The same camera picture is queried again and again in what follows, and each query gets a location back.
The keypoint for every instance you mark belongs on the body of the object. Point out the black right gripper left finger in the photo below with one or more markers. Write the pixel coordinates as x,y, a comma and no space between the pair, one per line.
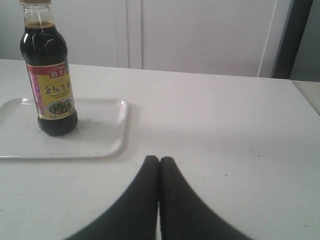
134,215

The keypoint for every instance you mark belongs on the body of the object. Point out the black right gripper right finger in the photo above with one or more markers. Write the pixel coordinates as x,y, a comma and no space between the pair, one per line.
183,215

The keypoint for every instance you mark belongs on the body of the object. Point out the dark soy sauce bottle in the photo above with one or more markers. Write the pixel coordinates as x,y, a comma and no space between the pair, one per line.
45,53

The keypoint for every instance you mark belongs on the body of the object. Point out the white plastic tray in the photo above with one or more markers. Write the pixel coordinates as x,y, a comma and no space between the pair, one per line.
99,133

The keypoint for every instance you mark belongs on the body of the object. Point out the dark vertical post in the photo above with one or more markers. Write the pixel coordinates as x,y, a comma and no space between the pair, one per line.
293,31

